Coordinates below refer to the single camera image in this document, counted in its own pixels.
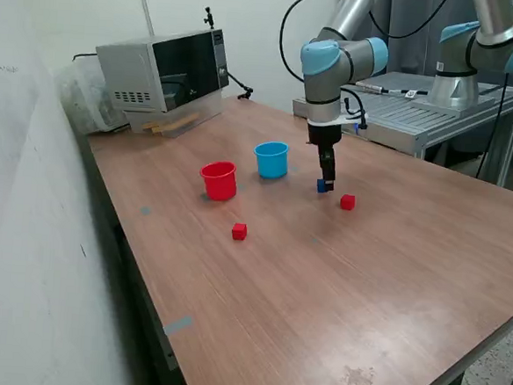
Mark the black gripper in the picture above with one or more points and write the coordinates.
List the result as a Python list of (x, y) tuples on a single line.
[(325, 138)]

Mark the blue cube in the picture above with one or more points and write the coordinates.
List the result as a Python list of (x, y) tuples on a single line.
[(320, 187)]

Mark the red cube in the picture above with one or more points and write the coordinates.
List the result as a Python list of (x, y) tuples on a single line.
[(239, 232), (347, 202)]

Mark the aluminium robot base platform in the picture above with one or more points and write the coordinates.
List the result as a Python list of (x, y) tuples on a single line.
[(398, 114)]

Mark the silver blue-jointed robot arm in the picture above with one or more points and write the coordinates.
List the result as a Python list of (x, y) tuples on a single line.
[(321, 82)]

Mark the blue plastic cup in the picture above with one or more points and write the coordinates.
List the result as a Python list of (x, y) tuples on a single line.
[(269, 164)]

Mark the red plastic cup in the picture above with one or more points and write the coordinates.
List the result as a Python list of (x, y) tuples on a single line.
[(219, 185)]

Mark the long wooden stick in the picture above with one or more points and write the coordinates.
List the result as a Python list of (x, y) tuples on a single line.
[(180, 122)]

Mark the small wooden block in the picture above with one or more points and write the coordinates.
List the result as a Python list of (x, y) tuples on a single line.
[(151, 128)]

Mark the silver microwave oven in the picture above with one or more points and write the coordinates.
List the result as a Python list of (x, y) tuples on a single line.
[(137, 69)]

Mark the thin white rod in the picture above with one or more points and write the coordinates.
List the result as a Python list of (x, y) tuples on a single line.
[(146, 15)]

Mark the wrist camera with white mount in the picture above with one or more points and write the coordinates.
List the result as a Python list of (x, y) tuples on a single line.
[(358, 124)]

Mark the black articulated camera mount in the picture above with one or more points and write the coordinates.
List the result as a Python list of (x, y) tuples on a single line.
[(245, 94)]

